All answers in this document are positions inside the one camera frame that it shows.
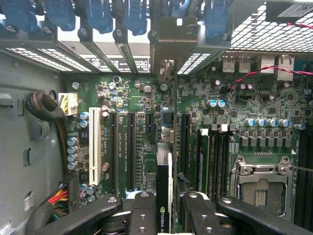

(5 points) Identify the long expansion slot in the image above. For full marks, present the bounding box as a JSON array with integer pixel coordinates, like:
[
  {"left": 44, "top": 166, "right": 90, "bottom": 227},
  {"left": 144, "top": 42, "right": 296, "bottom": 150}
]
[
  {"left": 126, "top": 112, "right": 137, "bottom": 192},
  {"left": 181, "top": 112, "right": 192, "bottom": 183},
  {"left": 109, "top": 112, "right": 119, "bottom": 193}
]

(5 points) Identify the black open PC case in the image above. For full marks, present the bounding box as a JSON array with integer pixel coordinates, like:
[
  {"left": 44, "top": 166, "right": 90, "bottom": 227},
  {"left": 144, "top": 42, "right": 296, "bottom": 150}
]
[{"left": 0, "top": 0, "right": 313, "bottom": 235}]

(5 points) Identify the red black twisted wire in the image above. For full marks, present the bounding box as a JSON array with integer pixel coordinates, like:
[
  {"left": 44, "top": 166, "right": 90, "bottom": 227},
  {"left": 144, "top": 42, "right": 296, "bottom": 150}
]
[{"left": 227, "top": 22, "right": 313, "bottom": 90}]

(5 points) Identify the CPU socket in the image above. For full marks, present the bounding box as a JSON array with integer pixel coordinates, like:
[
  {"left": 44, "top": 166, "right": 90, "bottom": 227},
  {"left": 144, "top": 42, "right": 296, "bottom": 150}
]
[{"left": 229, "top": 155, "right": 294, "bottom": 218}]

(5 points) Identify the short black expansion slot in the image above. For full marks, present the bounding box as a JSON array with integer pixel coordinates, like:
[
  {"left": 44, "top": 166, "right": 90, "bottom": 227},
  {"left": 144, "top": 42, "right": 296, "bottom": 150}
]
[{"left": 146, "top": 113, "right": 155, "bottom": 137}]

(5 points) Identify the green motherboard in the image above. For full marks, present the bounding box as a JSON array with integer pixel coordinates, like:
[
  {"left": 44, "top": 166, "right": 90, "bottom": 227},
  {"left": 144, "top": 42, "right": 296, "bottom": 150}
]
[{"left": 62, "top": 52, "right": 313, "bottom": 228}]

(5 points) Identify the blue card retention clip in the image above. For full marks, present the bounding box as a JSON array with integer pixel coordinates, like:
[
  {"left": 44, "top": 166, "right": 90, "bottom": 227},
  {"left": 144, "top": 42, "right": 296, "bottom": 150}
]
[
  {"left": 204, "top": 0, "right": 232, "bottom": 41},
  {"left": 166, "top": 0, "right": 190, "bottom": 18},
  {"left": 123, "top": 0, "right": 149, "bottom": 36},
  {"left": 44, "top": 0, "right": 76, "bottom": 32},
  {"left": 87, "top": 0, "right": 115, "bottom": 34},
  {"left": 0, "top": 0, "right": 40, "bottom": 32}
]

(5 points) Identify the white PCI expansion slot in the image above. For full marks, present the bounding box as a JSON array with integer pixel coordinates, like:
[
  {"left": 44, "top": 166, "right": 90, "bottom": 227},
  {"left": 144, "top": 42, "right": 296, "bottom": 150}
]
[{"left": 89, "top": 107, "right": 101, "bottom": 186}]

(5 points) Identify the installed black RAM stick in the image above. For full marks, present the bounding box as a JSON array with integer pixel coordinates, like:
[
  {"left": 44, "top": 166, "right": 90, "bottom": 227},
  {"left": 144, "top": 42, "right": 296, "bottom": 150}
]
[{"left": 196, "top": 128, "right": 211, "bottom": 196}]

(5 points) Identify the black sleeved power cable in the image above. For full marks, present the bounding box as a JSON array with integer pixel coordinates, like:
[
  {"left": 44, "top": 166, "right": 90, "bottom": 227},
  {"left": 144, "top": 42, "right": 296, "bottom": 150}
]
[{"left": 24, "top": 91, "right": 68, "bottom": 178}]

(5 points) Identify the coloured power wire bundle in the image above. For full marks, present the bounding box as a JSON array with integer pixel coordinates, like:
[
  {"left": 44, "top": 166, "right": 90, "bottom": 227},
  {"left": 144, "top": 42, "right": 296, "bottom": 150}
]
[{"left": 46, "top": 181, "right": 73, "bottom": 221}]

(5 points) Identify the white power connector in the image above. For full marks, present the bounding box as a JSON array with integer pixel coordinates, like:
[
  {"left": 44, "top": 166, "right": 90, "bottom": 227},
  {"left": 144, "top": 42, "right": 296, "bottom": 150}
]
[{"left": 58, "top": 92, "right": 79, "bottom": 116}]

